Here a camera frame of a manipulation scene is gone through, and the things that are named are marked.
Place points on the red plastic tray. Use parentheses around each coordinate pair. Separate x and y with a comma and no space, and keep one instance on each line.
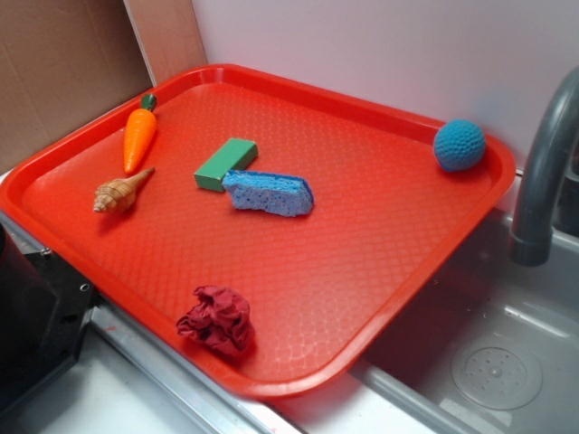
(321,287)

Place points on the blue knitted ball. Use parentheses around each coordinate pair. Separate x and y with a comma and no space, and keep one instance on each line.
(459,145)

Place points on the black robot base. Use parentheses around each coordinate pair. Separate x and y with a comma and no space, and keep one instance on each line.
(45,308)

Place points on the brown cardboard panel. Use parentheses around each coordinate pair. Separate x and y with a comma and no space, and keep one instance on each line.
(65,63)

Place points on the grey toy faucet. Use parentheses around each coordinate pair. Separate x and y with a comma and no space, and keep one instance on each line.
(547,198)

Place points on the green rectangular block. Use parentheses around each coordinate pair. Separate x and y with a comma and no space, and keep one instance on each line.
(234,154)

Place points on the tan toy seashell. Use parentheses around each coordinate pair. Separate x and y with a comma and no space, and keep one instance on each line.
(120,194)

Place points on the orange toy carrot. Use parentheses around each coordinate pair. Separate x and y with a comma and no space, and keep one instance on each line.
(139,132)

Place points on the crumpled red cloth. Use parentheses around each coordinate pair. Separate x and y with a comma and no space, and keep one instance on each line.
(221,321)

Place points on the grey toy sink basin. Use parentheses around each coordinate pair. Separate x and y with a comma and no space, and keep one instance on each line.
(487,346)

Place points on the blue sponge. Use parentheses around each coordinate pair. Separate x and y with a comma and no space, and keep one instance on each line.
(283,195)

